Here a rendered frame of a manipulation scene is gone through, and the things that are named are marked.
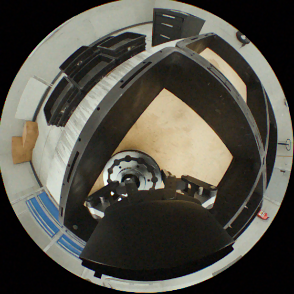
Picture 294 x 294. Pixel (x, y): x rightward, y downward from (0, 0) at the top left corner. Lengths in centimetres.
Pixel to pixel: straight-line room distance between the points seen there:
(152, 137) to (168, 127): 4
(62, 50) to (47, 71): 57
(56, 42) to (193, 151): 278
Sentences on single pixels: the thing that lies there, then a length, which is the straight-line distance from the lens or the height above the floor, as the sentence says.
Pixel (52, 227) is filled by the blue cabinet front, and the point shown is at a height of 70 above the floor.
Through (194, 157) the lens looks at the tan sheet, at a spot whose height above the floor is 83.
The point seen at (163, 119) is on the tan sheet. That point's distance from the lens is 18.
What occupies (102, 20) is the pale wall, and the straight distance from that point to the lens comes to 306.
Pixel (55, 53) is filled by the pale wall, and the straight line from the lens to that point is 272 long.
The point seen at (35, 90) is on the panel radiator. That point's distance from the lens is 275.
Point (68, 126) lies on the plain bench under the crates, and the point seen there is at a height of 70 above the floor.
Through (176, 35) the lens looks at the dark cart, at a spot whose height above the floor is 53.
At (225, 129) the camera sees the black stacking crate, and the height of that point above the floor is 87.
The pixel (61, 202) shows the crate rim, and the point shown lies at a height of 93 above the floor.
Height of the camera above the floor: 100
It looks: 88 degrees down
